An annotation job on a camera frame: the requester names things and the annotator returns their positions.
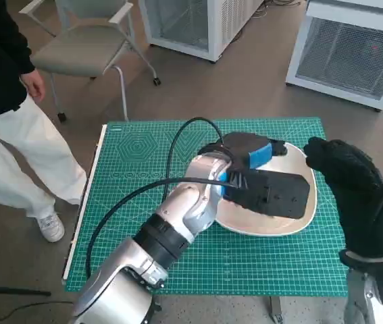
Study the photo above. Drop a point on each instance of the white mesh cabinet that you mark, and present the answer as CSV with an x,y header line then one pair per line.
x,y
343,57
191,23

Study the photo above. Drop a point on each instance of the black gloved right hand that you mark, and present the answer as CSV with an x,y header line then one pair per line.
x,y
363,202

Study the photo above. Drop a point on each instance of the white square plate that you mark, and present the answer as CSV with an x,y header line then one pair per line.
x,y
262,224

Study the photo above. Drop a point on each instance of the black left hand blue tape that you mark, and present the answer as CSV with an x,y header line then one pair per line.
x,y
272,194

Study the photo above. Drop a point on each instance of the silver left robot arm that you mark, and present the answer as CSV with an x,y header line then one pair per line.
x,y
130,276

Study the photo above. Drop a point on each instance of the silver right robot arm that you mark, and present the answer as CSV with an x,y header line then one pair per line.
x,y
370,300

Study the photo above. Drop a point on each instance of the grey chair with white frame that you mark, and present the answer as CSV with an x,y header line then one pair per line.
x,y
83,50

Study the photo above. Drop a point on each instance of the person's hand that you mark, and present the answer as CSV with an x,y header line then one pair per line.
x,y
34,84

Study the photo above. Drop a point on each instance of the green cutting mat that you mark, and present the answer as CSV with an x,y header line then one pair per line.
x,y
245,263

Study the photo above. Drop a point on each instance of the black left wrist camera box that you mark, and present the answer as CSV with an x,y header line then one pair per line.
x,y
242,145

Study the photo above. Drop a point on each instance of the person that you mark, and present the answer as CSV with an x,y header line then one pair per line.
x,y
5,135

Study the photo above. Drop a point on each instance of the grey table leg with castor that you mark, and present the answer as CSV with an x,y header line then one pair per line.
x,y
275,310

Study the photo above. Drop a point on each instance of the black floor stand bar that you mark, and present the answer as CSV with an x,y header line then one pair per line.
x,y
12,291

